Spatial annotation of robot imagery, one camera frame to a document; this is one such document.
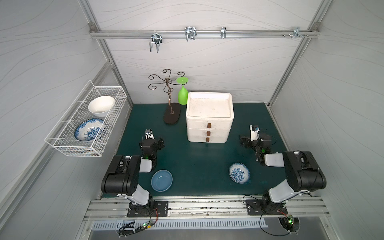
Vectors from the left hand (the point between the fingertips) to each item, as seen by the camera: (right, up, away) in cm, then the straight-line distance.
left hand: (153, 137), depth 93 cm
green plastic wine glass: (+19, +28, -1) cm, 34 cm away
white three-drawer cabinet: (+35, +14, -10) cm, 39 cm away
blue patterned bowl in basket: (-21, +7, -29) cm, 36 cm away
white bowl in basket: (-21, +18, -20) cm, 34 cm away
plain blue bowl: (+8, -23, -10) cm, 27 cm away
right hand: (+62, +2, +2) cm, 62 cm away
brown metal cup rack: (+7, +13, +21) cm, 26 cm away
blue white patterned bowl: (+52, -19, -9) cm, 57 cm away
